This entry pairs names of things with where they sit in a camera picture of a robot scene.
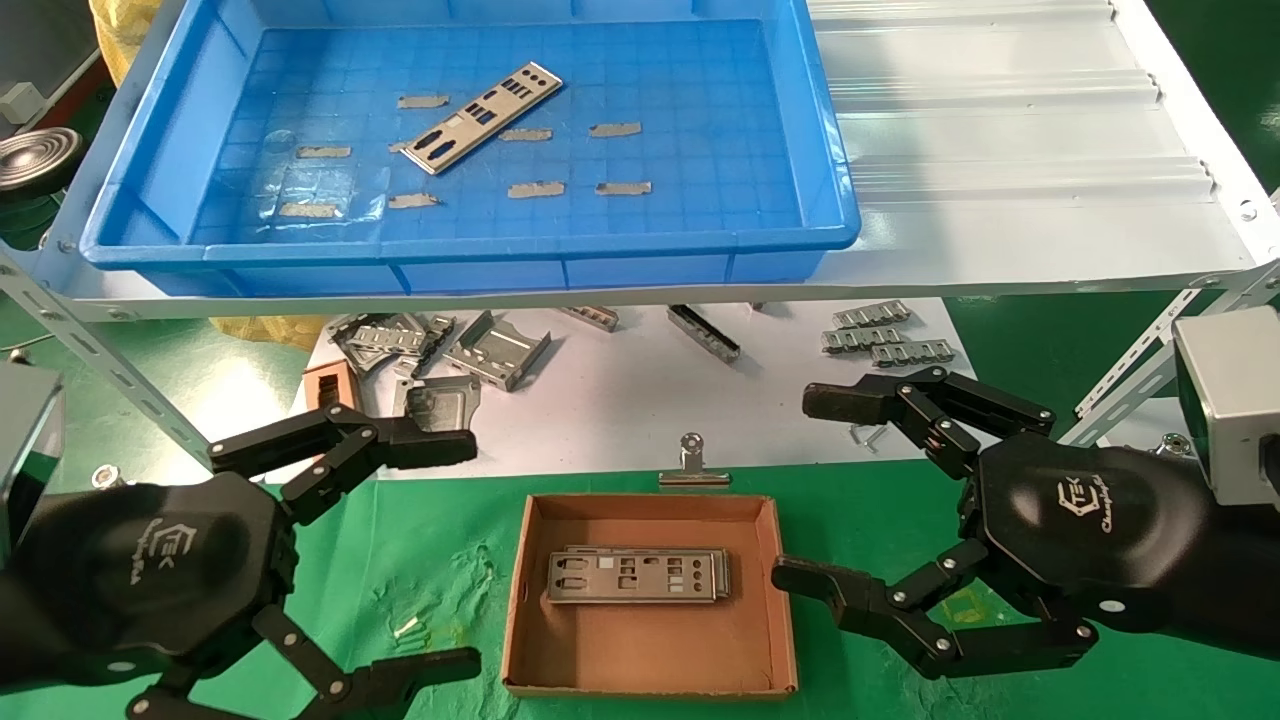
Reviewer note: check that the folded sheet metal bracket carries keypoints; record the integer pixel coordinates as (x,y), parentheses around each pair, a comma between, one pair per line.
(497,350)

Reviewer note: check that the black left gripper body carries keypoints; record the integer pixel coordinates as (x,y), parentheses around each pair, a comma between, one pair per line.
(150,570)

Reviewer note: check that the black round stool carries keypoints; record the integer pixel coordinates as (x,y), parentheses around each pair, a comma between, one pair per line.
(35,160)

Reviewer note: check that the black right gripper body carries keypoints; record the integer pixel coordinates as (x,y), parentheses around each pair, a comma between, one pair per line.
(1090,520)

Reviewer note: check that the brown cardboard box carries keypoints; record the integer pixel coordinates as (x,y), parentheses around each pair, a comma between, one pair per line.
(650,650)

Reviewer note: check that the green table cloth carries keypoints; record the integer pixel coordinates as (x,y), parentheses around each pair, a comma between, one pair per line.
(430,540)

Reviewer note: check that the small white scrap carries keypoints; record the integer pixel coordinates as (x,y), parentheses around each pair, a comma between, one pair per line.
(405,628)

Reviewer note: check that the dark metal bar part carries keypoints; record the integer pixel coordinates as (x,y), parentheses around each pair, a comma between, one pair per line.
(703,332)

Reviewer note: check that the small grey box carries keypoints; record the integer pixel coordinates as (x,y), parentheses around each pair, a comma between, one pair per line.
(15,100)

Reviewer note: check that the grey metal frame part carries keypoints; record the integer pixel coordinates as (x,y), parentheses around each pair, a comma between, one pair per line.
(445,400)

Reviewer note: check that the silver hex key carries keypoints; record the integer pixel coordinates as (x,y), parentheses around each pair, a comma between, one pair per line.
(862,433)

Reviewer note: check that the small metal channel piece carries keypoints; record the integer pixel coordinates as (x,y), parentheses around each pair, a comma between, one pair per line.
(592,317)

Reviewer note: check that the silver ribbed metal strip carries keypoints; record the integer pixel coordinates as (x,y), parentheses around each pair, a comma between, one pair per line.
(862,339)
(912,352)
(872,314)

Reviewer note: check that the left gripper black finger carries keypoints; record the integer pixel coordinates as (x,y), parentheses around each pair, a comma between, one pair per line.
(350,440)
(330,690)

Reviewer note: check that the slotted metal bracket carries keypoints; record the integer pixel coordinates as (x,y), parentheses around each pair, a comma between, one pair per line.
(438,335)
(375,335)

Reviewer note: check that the white board sheet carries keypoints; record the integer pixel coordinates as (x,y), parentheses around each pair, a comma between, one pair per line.
(620,400)

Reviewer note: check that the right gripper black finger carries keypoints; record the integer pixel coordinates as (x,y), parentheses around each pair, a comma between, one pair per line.
(880,610)
(930,400)

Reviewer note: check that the clear tape patch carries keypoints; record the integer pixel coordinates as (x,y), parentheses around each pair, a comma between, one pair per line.
(350,185)

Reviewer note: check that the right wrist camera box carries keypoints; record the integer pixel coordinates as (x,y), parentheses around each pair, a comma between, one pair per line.
(1235,400)

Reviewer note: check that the yellow plastic bag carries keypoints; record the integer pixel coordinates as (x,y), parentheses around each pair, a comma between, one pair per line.
(115,40)
(270,330)

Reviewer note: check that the white perforated rack strut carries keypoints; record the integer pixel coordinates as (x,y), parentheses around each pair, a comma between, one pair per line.
(130,388)
(1125,385)

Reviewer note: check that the white metal rack shelf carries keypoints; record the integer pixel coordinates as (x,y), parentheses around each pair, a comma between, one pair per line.
(1000,130)

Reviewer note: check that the brown part holder tray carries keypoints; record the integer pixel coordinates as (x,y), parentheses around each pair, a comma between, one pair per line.
(330,385)

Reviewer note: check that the blue plastic tray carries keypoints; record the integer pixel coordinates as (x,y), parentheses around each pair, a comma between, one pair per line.
(700,150)

